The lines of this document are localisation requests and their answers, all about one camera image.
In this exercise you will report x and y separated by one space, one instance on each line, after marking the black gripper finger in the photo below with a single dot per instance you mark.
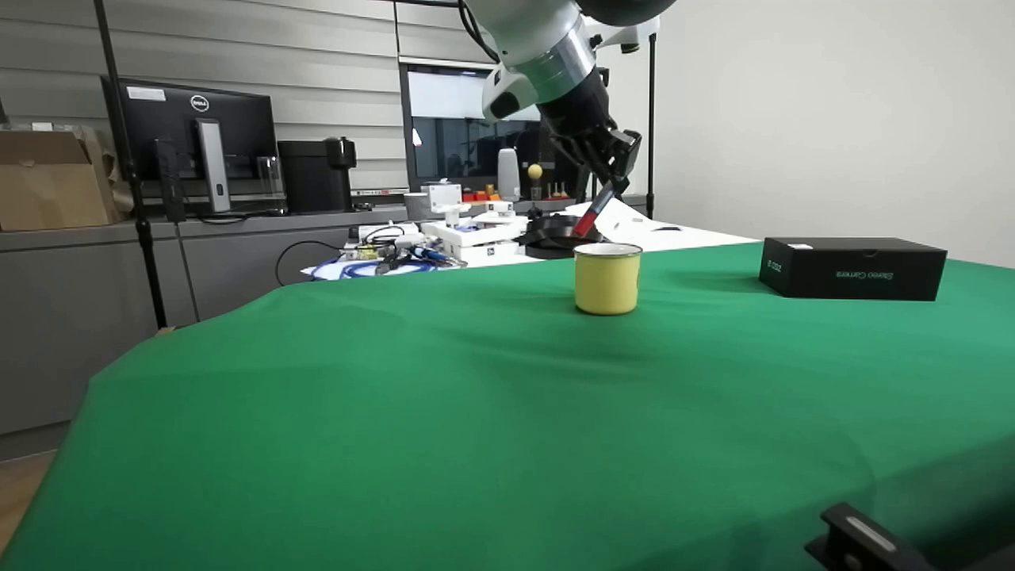
629 163
604 180

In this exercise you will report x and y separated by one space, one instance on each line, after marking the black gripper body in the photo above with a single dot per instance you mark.
588 121

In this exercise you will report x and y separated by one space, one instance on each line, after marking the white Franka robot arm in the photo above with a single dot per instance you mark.
540 36

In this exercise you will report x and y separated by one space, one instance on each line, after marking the yellow enamel mug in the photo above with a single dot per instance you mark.
608 279

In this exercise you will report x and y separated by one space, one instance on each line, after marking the yellow ball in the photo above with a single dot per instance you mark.
537 173

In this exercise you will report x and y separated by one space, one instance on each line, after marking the white paper sheets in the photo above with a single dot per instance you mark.
676 233

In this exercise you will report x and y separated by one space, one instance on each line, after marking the white speaker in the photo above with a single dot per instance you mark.
509 177

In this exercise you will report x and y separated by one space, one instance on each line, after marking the large dark display screen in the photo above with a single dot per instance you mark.
455 128

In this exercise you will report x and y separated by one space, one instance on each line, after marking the white electronics parts pile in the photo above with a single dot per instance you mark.
455 233

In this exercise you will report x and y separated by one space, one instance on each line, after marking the small white box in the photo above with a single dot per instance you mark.
446 197

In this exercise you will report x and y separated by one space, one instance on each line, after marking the black rectangular box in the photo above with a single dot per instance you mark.
852 268

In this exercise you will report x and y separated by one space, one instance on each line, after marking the green tablecloth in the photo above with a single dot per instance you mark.
475 423

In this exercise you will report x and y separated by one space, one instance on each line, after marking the black desktop computer case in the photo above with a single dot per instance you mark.
314 177

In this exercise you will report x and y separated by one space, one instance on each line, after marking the black Dell monitor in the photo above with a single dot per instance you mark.
192 130

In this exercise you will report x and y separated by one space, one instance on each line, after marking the tall black stand pole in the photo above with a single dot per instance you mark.
131 170

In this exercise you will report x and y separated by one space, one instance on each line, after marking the brown cardboard box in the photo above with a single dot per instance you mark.
50 180

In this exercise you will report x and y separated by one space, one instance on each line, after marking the black clamp bracket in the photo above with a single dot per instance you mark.
860 540

